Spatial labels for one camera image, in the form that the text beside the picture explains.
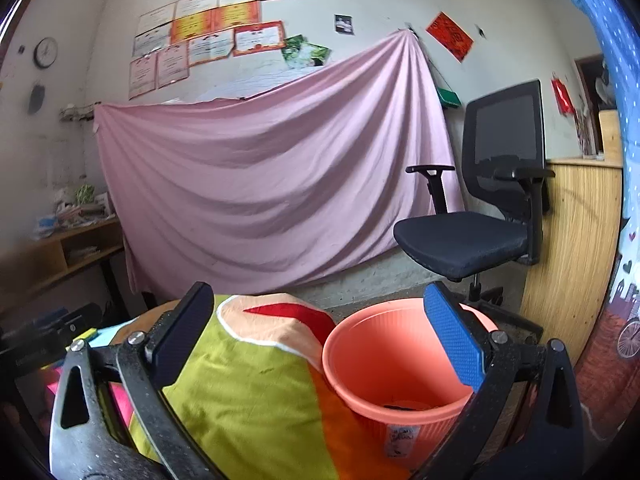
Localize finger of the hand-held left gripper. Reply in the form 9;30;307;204
20;302;104;346

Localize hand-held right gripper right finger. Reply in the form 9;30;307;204
412;281;585;480

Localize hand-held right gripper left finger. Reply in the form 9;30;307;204
49;281;223;480

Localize pink plastic waste bin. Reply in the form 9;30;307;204
322;297;501;471

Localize papers in desk shelf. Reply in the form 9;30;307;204
67;246;101;266

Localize wooden desk with shelves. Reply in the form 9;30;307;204
0;217;126;311

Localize colourful patchwork tablecloth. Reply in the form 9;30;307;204
40;294;411;480

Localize black office chair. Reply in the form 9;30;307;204
393;79;556;341

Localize pile of papers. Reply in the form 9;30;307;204
35;195;118;241

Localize wooden cabinet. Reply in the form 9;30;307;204
520;157;623;366

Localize pink hanging sheet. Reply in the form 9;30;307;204
94;30;466;296

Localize small red hanging ornament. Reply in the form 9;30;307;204
551;77;573;116

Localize blue patterned curtain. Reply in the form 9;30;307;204
550;0;640;441

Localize round wall clock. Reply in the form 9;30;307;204
33;36;59;68

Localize group of wall certificates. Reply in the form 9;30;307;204
128;0;316;101

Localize red paper wall decoration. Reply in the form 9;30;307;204
426;11;473;63

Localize green wall photos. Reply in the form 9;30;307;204
281;35;332;71

